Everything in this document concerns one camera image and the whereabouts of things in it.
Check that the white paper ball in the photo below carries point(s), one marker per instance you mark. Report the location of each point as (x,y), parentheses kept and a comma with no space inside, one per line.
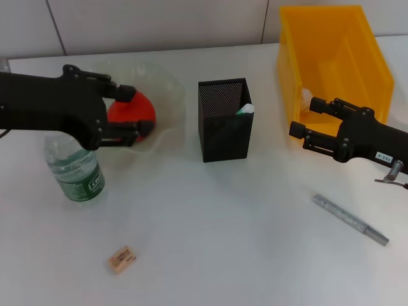
(306,95)

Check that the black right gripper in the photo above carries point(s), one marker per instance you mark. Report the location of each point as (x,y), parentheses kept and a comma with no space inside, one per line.
(369,137)

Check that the green glass fruit plate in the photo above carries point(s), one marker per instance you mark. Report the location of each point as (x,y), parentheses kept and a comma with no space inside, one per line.
(169,111)

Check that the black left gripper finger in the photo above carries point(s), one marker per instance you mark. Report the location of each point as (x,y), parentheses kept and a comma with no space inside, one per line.
(146,127)

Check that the tan eraser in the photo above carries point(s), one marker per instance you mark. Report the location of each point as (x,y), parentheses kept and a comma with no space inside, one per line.
(121,259)

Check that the silver left wrist knob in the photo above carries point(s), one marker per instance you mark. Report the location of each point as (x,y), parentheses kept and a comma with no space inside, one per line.
(4,65)

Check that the green utility knife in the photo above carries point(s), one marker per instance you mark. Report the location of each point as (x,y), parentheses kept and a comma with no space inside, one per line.
(246,110)

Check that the black mesh pen holder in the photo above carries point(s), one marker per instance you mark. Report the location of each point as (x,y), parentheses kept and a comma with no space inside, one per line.
(226,140)

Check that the grey glitter pen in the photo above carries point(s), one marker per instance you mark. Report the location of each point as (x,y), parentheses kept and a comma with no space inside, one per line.
(347,218)

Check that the red-orange knitted orange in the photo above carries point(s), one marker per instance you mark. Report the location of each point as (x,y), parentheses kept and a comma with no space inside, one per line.
(137,108)

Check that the clear water bottle green label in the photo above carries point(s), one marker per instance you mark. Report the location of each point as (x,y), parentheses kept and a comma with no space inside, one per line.
(76,175)

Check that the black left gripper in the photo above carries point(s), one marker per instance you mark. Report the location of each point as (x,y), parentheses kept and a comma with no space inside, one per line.
(41,102)

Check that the yellow plastic bin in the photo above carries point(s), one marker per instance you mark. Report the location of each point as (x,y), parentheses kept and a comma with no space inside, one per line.
(318,48)

